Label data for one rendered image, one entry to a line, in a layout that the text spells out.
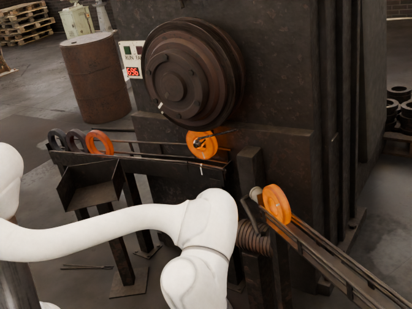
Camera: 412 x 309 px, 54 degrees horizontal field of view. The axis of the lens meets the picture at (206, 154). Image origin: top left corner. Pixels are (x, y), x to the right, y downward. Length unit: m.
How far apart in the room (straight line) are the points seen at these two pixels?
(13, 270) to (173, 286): 0.56
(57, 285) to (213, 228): 1.84
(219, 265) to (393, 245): 1.74
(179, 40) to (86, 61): 2.92
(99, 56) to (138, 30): 2.52
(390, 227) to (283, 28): 1.44
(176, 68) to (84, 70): 2.97
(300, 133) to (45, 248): 1.10
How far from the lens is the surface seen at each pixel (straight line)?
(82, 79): 4.56
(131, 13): 1.99
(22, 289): 1.26
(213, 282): 0.79
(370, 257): 2.39
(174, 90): 1.63
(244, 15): 1.65
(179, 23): 1.63
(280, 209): 1.48
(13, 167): 1.08
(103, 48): 4.51
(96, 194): 2.07
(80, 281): 2.56
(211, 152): 1.80
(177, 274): 0.77
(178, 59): 1.57
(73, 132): 2.45
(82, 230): 0.87
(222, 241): 0.85
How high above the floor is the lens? 1.60
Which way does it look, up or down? 27 degrees down
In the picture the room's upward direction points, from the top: 10 degrees counter-clockwise
